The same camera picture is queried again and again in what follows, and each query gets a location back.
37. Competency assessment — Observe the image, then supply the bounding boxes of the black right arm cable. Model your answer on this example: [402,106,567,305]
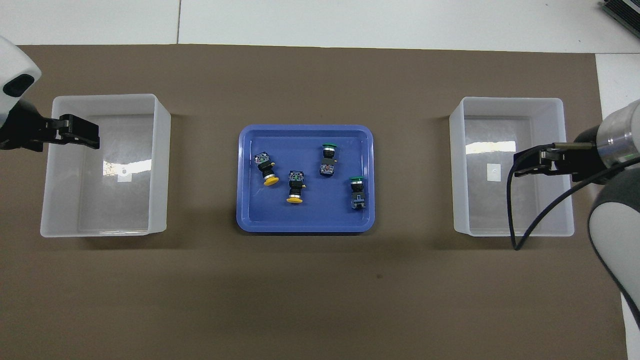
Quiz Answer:
[506,142,640,251]

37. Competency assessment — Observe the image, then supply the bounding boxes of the yellow push button switch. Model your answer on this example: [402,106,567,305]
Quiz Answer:
[286,170,307,204]
[254,152,281,188]

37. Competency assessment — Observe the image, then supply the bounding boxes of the translucent white plastic box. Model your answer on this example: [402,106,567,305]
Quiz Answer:
[448,96,576,237]
[40,93,172,238]

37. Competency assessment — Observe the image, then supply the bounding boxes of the blue plastic tray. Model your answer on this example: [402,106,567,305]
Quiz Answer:
[236,124,376,234]

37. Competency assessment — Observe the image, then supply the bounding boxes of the green push button switch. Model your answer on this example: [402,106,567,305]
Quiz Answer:
[349,176,367,210]
[319,143,337,177]

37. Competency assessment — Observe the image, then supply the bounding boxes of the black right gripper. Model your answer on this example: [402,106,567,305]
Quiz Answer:
[513,125,613,183]

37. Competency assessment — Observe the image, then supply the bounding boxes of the brown table mat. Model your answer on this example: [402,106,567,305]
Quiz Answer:
[0,44,630,360]

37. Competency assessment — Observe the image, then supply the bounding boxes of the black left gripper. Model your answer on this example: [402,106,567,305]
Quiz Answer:
[0,100,100,152]

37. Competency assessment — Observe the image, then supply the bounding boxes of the grey ribbed metal device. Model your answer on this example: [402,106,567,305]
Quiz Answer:
[601,0,640,25]

